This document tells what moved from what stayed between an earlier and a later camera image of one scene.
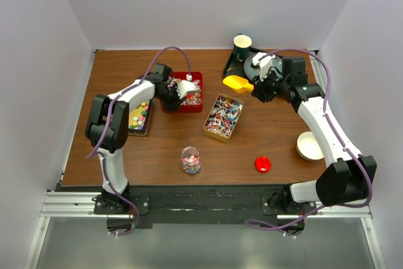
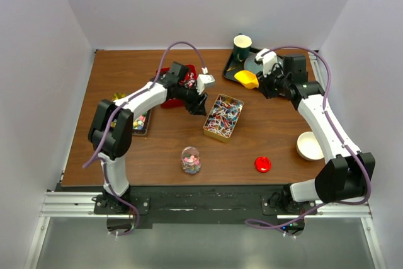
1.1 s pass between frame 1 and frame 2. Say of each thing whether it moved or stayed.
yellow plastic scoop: moved
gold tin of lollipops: stayed
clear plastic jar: stayed
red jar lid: stayed
